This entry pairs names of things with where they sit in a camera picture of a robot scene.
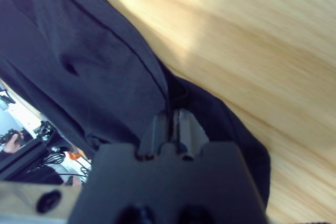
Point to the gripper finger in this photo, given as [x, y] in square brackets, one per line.
[190, 134]
[155, 134]

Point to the black polo shirt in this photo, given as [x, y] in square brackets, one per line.
[78, 51]

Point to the black handheld controller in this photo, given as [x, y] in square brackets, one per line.
[6, 137]

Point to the bystander bare hand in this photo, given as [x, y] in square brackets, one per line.
[13, 144]

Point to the dark camera post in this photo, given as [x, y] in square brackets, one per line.
[21, 155]

